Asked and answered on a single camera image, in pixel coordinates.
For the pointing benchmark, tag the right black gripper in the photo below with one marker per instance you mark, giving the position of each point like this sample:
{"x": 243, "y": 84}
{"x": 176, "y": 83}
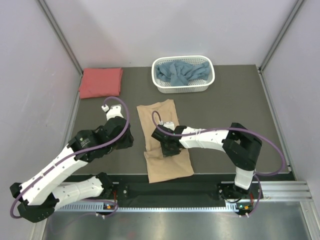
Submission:
{"x": 167, "y": 153}

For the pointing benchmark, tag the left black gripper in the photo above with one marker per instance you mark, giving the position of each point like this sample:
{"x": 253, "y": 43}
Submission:
{"x": 128, "y": 142}

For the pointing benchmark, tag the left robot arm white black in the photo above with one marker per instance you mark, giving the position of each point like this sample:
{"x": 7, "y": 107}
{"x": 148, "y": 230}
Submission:
{"x": 39, "y": 197}

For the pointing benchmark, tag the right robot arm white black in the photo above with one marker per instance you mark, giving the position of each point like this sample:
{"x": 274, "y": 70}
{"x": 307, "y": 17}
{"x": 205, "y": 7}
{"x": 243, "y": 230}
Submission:
{"x": 242, "y": 148}

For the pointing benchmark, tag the folded red t shirt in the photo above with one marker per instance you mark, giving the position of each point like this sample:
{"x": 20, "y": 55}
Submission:
{"x": 100, "y": 82}

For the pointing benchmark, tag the white perforated plastic basket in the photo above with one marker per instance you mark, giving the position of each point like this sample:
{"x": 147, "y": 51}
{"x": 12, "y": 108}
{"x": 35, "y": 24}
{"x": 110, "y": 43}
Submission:
{"x": 198, "y": 85}

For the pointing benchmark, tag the crumpled blue t shirt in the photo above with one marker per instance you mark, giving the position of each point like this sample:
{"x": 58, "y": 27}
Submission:
{"x": 179, "y": 73}

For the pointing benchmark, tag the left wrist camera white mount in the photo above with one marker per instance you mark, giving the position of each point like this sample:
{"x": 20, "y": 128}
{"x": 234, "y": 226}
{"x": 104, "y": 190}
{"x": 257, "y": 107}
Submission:
{"x": 113, "y": 111}

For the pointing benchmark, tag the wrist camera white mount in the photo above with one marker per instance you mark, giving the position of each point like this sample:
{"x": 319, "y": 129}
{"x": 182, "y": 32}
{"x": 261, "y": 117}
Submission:
{"x": 169, "y": 125}
{"x": 113, "y": 111}

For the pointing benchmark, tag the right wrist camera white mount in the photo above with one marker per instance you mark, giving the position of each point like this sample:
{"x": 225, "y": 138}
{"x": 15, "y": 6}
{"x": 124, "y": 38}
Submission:
{"x": 169, "y": 125}

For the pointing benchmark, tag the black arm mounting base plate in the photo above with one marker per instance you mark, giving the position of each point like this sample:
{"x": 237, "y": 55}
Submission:
{"x": 199, "y": 190}

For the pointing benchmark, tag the white slotted cable duct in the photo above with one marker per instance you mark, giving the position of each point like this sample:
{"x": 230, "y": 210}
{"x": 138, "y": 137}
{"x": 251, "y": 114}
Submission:
{"x": 103, "y": 207}

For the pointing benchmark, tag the left aluminium corner post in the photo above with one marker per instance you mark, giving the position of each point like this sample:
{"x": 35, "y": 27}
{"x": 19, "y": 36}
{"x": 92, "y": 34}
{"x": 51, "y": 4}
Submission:
{"x": 59, "y": 33}

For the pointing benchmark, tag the aluminium corner post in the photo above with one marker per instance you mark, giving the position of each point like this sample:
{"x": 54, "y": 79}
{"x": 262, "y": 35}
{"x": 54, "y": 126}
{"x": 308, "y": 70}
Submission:
{"x": 59, "y": 33}
{"x": 281, "y": 34}

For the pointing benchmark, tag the aluminium front frame rail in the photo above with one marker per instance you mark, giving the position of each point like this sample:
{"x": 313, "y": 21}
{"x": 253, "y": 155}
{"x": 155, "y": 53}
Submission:
{"x": 286, "y": 191}

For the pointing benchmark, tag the right aluminium corner post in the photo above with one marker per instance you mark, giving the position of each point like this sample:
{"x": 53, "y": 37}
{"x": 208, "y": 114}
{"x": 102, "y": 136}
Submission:
{"x": 281, "y": 34}

